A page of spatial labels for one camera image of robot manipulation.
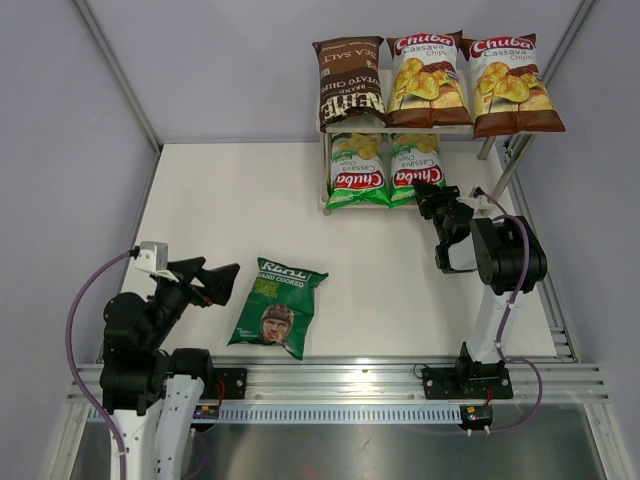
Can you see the white two-tier shelf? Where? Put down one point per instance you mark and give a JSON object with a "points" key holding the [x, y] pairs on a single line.
{"points": [[467, 162]]}

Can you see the green Chuba bag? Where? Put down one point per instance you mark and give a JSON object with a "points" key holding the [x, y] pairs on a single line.
{"points": [[357, 173], [414, 156]]}

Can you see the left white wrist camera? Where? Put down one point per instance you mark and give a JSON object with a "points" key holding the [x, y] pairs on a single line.
{"points": [[152, 258]]}

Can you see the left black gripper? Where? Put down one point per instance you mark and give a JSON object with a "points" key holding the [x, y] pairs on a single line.
{"points": [[217, 281]]}

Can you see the green Real chips bag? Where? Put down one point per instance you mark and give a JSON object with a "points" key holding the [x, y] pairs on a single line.
{"points": [[279, 307]]}

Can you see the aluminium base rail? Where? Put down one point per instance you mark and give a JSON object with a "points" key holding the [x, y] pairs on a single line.
{"points": [[390, 391]]}

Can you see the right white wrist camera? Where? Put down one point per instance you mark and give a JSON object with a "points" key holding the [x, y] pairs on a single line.
{"points": [[477, 200]]}

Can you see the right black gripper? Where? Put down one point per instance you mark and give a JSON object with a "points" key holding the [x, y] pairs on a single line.
{"points": [[429, 195]]}

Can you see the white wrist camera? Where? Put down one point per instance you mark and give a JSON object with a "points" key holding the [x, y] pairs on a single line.
{"points": [[477, 200], [152, 258]]}

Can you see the brown Chuba bag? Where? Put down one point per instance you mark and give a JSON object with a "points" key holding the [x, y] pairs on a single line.
{"points": [[508, 94], [426, 89]]}

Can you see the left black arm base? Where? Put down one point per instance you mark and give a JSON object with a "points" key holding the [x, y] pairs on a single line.
{"points": [[230, 383]]}

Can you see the brown Kettle sea salt bag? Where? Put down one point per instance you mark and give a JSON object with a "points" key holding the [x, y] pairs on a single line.
{"points": [[349, 82]]}

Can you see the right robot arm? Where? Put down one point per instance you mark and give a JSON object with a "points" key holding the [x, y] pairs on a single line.
{"points": [[476, 235]]}

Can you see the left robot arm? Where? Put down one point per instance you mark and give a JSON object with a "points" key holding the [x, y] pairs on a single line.
{"points": [[149, 397]]}

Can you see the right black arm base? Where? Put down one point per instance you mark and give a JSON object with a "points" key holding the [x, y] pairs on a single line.
{"points": [[448, 384]]}

